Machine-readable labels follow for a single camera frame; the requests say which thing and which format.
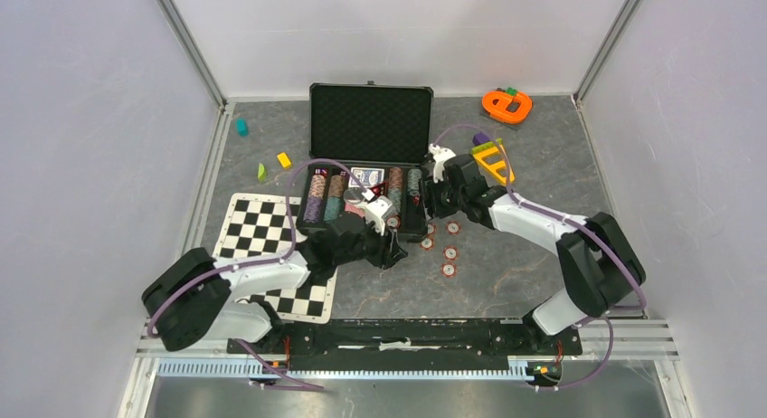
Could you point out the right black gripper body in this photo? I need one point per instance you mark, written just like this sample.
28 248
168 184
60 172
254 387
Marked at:
445 199

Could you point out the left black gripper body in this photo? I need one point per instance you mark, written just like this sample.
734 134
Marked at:
370 244

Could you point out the clear round disc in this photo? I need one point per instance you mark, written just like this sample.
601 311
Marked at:
354 195

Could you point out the purple poker chip roll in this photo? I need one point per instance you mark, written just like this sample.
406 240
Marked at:
313 209

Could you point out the grey green chip roll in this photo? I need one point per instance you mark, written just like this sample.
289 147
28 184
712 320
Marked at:
414 183

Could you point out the brown 100 chip roll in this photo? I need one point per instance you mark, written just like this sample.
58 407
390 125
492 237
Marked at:
337 186

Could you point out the green blue chip roll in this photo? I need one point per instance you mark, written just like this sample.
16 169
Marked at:
395 196

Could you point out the pink brown chip roll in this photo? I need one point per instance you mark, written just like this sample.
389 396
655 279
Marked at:
317 186

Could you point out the brown poker chip roll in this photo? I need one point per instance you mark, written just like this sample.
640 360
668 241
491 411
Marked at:
395 179

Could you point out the black poker carrying case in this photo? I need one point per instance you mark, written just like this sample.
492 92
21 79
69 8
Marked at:
369 126

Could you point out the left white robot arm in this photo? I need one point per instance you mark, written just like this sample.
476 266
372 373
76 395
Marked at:
201 297

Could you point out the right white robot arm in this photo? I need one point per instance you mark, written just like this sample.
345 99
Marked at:
598 264

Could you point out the red playing card deck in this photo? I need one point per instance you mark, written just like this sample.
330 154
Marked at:
354 209

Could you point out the teal poker chip roll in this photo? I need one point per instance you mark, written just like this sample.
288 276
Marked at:
333 209

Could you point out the purple toy block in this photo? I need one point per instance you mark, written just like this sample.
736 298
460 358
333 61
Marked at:
481 138

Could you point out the yellow triangle toy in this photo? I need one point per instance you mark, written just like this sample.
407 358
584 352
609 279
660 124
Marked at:
491 156

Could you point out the blue playing card deck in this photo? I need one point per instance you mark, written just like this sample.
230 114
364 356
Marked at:
366 176

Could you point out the orange toy track piece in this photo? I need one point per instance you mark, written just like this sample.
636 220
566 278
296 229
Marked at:
508 106

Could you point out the black white chessboard mat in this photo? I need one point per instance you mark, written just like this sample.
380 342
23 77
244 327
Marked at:
257 225

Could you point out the yellow toy block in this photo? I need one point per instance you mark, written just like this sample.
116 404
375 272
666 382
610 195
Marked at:
284 160

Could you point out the green half-round block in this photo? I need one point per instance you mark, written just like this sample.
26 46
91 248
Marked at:
262 173

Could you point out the teal toy block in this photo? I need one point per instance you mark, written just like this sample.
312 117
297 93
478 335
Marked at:
241 127

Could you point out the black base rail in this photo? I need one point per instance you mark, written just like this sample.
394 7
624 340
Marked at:
412 346

